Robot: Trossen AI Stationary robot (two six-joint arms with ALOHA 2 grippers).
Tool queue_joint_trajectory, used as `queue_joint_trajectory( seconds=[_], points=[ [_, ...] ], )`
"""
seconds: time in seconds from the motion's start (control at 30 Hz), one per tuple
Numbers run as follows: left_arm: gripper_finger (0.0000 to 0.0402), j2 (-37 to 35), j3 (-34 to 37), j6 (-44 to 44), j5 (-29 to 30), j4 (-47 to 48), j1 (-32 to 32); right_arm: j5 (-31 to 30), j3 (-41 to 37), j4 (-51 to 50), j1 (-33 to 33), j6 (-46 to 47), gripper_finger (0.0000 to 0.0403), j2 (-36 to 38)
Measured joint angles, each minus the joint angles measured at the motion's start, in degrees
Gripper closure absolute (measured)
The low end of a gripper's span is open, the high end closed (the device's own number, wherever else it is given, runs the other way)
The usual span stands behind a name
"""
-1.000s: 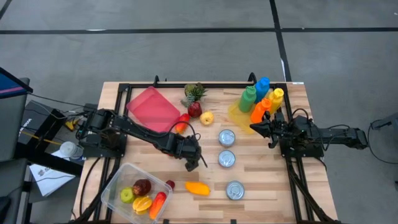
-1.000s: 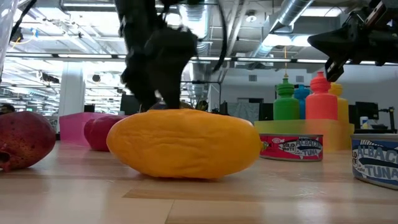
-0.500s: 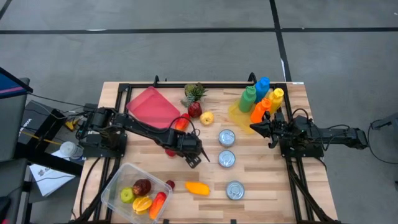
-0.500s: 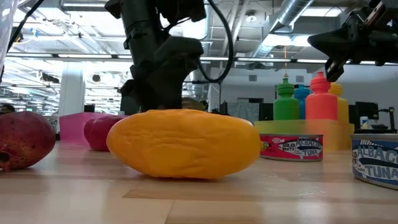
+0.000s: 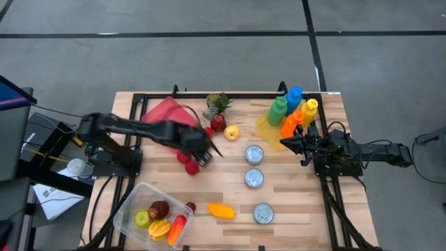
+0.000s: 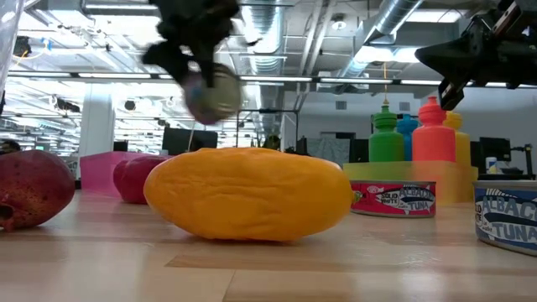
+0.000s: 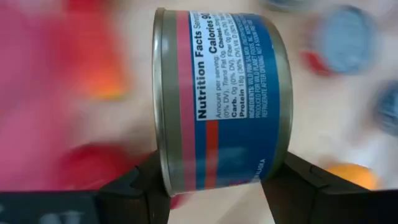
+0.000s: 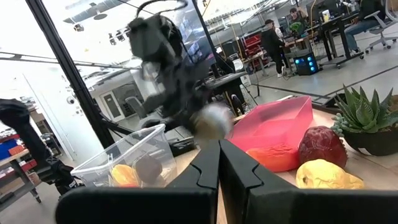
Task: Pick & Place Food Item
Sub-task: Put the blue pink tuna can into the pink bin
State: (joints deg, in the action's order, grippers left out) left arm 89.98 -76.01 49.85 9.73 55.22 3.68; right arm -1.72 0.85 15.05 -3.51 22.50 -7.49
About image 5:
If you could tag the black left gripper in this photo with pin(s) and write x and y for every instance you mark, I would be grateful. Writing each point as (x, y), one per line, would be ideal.
(195, 143)

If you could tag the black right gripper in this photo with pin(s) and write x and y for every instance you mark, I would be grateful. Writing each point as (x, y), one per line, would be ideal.
(315, 146)

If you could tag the orange plastic bottle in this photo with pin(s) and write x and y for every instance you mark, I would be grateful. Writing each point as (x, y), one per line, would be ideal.
(291, 125)

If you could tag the dark red textured fruit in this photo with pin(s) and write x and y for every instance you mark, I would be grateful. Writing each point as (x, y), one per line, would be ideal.
(218, 123)

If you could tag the yellow plastic bottle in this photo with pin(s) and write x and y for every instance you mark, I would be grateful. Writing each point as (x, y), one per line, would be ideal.
(309, 113)

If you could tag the green plastic bottle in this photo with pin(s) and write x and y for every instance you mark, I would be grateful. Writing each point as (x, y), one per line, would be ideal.
(277, 111)

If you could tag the tin can green label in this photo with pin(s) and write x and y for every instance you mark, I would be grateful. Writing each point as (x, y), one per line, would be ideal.
(254, 154)

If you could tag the blue plastic bottle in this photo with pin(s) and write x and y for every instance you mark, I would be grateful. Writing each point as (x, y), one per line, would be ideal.
(293, 101)

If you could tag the tin can red label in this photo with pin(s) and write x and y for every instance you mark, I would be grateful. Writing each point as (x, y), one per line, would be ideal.
(254, 178)

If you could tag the silver tin can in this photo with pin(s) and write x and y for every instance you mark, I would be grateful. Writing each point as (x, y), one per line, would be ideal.
(263, 213)

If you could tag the dark maroon fruit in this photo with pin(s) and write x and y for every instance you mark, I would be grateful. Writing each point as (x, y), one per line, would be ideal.
(159, 210)

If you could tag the red orange mango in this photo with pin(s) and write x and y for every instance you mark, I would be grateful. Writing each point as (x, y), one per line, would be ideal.
(176, 230)

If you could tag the yellow orange starfruit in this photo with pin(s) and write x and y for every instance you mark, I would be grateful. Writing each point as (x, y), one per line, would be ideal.
(159, 229)

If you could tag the green apple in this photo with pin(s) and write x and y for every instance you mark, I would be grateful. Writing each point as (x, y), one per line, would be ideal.
(142, 218)

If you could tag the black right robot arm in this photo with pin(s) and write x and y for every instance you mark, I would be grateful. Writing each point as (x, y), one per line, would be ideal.
(376, 153)

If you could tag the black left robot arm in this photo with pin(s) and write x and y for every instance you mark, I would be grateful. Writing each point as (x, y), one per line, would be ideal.
(139, 129)

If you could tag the yellow apple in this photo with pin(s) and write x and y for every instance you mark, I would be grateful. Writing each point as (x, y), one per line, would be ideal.
(231, 132)

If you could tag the yellow plastic tray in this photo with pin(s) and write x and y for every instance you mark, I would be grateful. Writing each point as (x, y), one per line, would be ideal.
(268, 134)

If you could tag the potted succulent plant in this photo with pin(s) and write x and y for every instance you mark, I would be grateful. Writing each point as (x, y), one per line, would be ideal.
(217, 102)

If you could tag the red translucent plastic tray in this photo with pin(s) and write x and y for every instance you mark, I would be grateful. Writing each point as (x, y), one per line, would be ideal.
(163, 109)

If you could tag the white label sticker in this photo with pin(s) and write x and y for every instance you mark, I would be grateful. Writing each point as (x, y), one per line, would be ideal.
(333, 92)

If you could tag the orange yellow mango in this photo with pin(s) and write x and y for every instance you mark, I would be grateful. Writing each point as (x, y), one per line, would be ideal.
(221, 211)

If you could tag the small dark red fruit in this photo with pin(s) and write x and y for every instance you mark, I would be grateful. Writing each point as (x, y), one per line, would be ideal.
(190, 207)

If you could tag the clear plastic container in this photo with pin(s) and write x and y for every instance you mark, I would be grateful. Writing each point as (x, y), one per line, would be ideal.
(143, 197)

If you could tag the grey stand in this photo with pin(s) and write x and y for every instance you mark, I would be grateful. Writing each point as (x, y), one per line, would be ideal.
(432, 136)

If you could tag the clear plastic water bottle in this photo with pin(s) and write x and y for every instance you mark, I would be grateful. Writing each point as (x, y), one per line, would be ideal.
(78, 167)

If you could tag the black metal stand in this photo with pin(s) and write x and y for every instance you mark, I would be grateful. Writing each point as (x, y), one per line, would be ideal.
(52, 178)

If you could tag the white paper sheet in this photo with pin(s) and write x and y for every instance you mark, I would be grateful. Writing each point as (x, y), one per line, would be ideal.
(55, 202)

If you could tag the black box white lettering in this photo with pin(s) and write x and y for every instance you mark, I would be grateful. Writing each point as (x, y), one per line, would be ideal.
(38, 132)

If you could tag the grey cabinet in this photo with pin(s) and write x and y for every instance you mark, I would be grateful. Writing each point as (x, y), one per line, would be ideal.
(14, 139)

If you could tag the dark blue monitor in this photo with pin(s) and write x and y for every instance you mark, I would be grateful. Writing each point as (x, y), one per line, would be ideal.
(14, 94)

